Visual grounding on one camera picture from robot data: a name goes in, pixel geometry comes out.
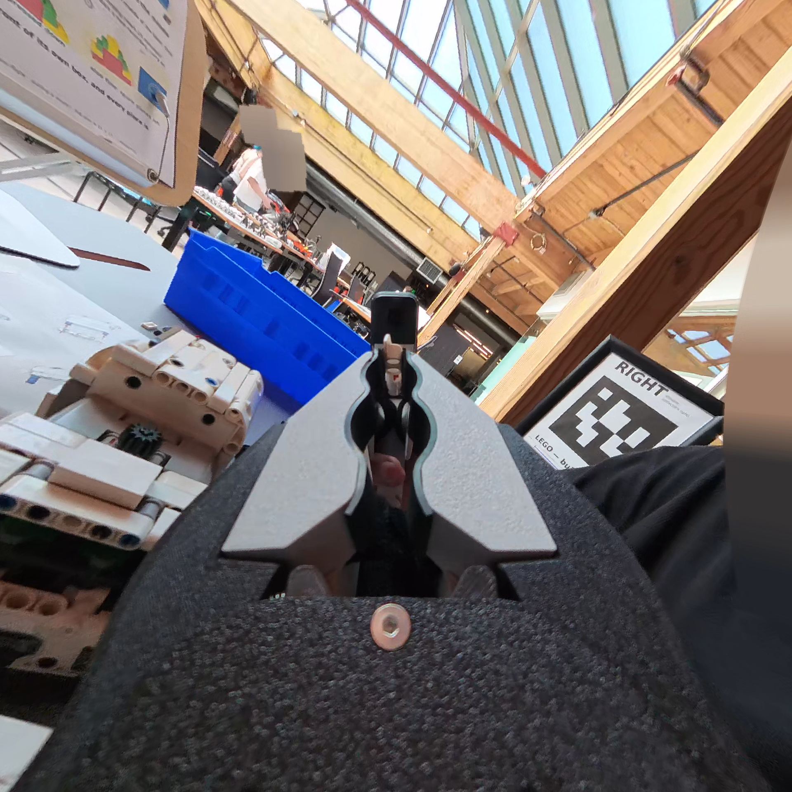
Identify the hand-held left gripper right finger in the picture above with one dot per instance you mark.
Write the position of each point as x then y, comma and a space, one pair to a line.
482, 482

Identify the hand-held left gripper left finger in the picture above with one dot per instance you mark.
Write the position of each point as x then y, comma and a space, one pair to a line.
297, 482

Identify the thin white lego liftarm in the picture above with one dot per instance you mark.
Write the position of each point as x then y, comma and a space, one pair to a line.
390, 352

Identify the red and white lego pin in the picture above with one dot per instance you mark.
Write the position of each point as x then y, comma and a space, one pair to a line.
392, 380

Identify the white lego truck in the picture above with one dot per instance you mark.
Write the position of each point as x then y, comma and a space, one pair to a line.
124, 421

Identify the lego instruction booklet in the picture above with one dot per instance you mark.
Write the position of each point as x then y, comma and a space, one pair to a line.
49, 346

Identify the person's right hand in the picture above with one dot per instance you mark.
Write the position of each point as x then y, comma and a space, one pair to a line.
388, 473

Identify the large blue plastic bin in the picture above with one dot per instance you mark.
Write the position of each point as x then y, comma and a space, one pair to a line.
260, 322

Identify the black framed marker sign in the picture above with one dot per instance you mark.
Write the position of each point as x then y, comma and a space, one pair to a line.
619, 414

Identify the instruction poster board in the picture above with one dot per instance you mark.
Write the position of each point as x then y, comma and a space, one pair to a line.
93, 80

